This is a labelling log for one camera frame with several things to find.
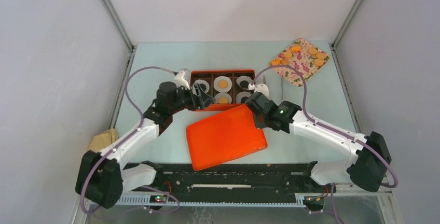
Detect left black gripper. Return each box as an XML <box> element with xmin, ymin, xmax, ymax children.
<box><xmin>169</xmin><ymin>83</ymin><xmax>215</xmax><ymax>115</ymax></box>

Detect black sandwich cookie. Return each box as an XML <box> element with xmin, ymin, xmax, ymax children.
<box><xmin>240</xmin><ymin>96</ymin><xmax>249</xmax><ymax>104</ymax></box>
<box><xmin>239</xmin><ymin>80</ymin><xmax>249</xmax><ymax>90</ymax></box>
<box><xmin>199</xmin><ymin>83</ymin><xmax>207</xmax><ymax>92</ymax></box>

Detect orange cookie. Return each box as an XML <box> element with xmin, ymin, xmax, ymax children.
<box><xmin>217</xmin><ymin>79</ymin><xmax>229</xmax><ymax>89</ymax></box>
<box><xmin>290</xmin><ymin>45</ymin><xmax>302</xmax><ymax>53</ymax></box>
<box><xmin>280</xmin><ymin>59</ymin><xmax>290</xmax><ymax>65</ymax></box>
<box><xmin>308</xmin><ymin>47</ymin><xmax>318</xmax><ymax>55</ymax></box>
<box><xmin>218</xmin><ymin>97</ymin><xmax>229</xmax><ymax>104</ymax></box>
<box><xmin>283</xmin><ymin>51</ymin><xmax>293</xmax><ymax>59</ymax></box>
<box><xmin>313</xmin><ymin>59</ymin><xmax>325</xmax><ymax>67</ymax></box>
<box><xmin>315</xmin><ymin>52</ymin><xmax>327</xmax><ymax>60</ymax></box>

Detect metal tongs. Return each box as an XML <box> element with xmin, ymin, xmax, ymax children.
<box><xmin>268</xmin><ymin>76</ymin><xmax>284</xmax><ymax>102</ymax></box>

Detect orange tin lid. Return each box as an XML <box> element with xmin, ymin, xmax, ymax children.
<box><xmin>186</xmin><ymin>104</ymin><xmax>268</xmax><ymax>171</ymax></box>

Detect floral tray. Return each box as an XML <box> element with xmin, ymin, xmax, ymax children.
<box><xmin>269</xmin><ymin>38</ymin><xmax>331</xmax><ymax>81</ymax></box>

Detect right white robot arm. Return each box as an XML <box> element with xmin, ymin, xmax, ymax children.
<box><xmin>245</xmin><ymin>92</ymin><xmax>391</xmax><ymax>192</ymax></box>

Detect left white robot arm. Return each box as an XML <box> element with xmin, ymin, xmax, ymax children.
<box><xmin>75</xmin><ymin>81</ymin><xmax>214</xmax><ymax>208</ymax></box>

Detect white paper cup top-left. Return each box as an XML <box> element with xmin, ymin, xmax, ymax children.
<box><xmin>195</xmin><ymin>79</ymin><xmax>210</xmax><ymax>94</ymax></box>

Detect white paper cup bottom-middle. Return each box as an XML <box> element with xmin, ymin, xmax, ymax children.
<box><xmin>214</xmin><ymin>92</ymin><xmax>232</xmax><ymax>104</ymax></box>

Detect orange cookie on tray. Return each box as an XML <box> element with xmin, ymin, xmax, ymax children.
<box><xmin>315</xmin><ymin>52</ymin><xmax>327</xmax><ymax>60</ymax></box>
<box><xmin>283</xmin><ymin>51</ymin><xmax>293</xmax><ymax>59</ymax></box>
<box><xmin>308</xmin><ymin>47</ymin><xmax>318</xmax><ymax>55</ymax></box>
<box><xmin>280</xmin><ymin>59</ymin><xmax>290</xmax><ymax>65</ymax></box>
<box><xmin>313</xmin><ymin>59</ymin><xmax>325</xmax><ymax>67</ymax></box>
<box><xmin>290</xmin><ymin>45</ymin><xmax>302</xmax><ymax>53</ymax></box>
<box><xmin>218</xmin><ymin>97</ymin><xmax>229</xmax><ymax>104</ymax></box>

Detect white paper cup top-middle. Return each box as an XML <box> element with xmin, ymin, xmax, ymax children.
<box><xmin>213</xmin><ymin>76</ymin><xmax>232</xmax><ymax>93</ymax></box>

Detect orange cookie tin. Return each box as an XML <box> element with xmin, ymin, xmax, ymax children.
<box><xmin>190</xmin><ymin>69</ymin><xmax>255</xmax><ymax>111</ymax></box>

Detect white paper cup bottom-right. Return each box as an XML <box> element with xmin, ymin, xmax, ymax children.
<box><xmin>236</xmin><ymin>91</ymin><xmax>252</xmax><ymax>104</ymax></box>

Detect white paper cup top-right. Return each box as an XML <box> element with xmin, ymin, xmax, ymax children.
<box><xmin>236</xmin><ymin>76</ymin><xmax>253</xmax><ymax>90</ymax></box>

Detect yellow cloth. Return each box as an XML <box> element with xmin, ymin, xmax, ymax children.
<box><xmin>88</xmin><ymin>128</ymin><xmax>119</xmax><ymax>152</ymax></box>

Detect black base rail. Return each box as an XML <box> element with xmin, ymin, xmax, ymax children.
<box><xmin>120</xmin><ymin>162</ymin><xmax>337</xmax><ymax>203</ymax></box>

